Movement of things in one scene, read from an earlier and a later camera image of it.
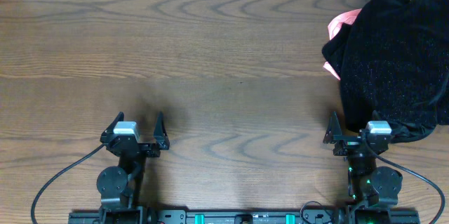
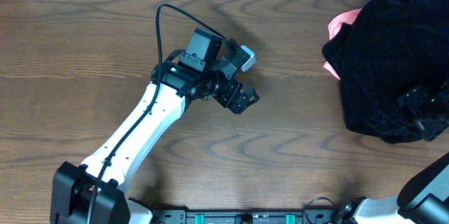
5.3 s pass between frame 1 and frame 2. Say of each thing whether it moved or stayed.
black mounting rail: stayed
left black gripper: moved
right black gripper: moved
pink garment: stayed
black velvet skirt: stayed
